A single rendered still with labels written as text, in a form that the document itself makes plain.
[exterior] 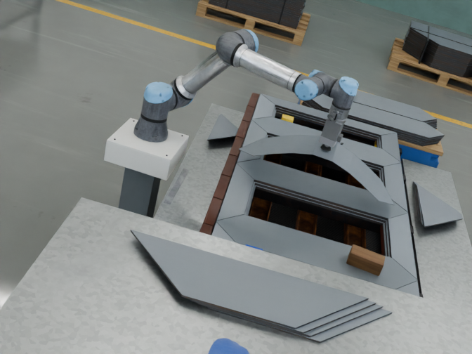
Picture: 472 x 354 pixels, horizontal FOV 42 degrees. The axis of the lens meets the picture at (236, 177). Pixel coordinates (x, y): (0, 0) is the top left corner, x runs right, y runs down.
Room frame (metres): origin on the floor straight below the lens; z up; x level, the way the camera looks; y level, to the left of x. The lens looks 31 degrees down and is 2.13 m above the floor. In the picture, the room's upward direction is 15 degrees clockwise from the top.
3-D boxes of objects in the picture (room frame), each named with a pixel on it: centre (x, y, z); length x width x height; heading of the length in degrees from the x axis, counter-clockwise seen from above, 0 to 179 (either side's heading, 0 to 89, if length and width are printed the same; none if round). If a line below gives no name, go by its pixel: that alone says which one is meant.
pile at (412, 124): (3.26, -0.63, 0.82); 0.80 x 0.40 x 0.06; 88
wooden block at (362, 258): (1.79, -0.52, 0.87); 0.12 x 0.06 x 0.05; 80
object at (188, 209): (2.46, 0.15, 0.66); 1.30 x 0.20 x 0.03; 178
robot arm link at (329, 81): (2.29, -0.22, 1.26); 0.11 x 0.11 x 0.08; 65
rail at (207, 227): (2.26, 0.04, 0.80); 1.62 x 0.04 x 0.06; 178
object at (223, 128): (2.81, 0.11, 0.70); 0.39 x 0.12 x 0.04; 178
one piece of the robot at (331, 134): (2.26, -0.33, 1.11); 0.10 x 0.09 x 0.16; 76
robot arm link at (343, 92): (2.27, -0.32, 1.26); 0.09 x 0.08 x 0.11; 65
